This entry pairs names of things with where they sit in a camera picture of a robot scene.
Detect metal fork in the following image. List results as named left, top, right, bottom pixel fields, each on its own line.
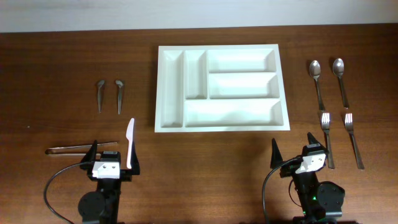
left=320, top=112, right=335, bottom=169
left=345, top=113, right=365, bottom=170

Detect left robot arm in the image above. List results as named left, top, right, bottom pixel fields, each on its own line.
left=78, top=141, right=141, bottom=223

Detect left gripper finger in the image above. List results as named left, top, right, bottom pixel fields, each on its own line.
left=80, top=140, right=98, bottom=170
left=130, top=142, right=140, bottom=175

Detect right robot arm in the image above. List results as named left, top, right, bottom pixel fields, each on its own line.
left=266, top=133, right=345, bottom=223

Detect small bent spoon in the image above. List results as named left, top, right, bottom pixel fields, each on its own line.
left=115, top=80, right=124, bottom=114
left=96, top=80, right=105, bottom=113

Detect white plastic knife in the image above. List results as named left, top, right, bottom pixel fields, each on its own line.
left=126, top=118, right=135, bottom=170

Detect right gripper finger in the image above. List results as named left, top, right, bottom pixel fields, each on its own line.
left=307, top=132, right=326, bottom=152
left=270, top=138, right=284, bottom=169

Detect metal tongs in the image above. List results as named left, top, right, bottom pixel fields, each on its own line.
left=44, top=141, right=119, bottom=156

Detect white cutlery tray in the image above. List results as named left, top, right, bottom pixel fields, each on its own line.
left=154, top=44, right=290, bottom=133

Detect left small bent spoon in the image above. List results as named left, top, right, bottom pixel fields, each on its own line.
left=96, top=80, right=105, bottom=113

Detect right small bent spoon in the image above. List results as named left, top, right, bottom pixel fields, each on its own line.
left=115, top=80, right=124, bottom=114

